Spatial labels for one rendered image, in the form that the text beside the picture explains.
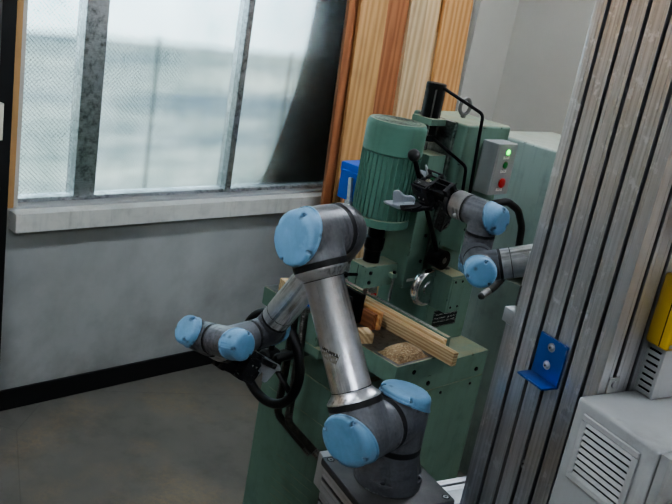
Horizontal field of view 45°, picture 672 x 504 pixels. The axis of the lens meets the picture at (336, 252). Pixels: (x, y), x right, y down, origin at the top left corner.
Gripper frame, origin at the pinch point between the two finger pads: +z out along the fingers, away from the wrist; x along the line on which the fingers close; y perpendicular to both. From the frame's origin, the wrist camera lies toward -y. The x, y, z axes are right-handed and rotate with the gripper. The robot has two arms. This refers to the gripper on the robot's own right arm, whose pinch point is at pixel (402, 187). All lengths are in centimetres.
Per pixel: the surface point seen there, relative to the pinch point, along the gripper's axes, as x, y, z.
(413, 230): -3.8, -21.3, 5.5
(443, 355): 19.2, -38.1, -22.4
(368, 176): 1.8, 1.3, 11.4
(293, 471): 63, -74, 12
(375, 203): 4.6, -5.4, 8.2
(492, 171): -30.7, -14.5, -4.5
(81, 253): 56, -46, 144
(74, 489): 115, -84, 82
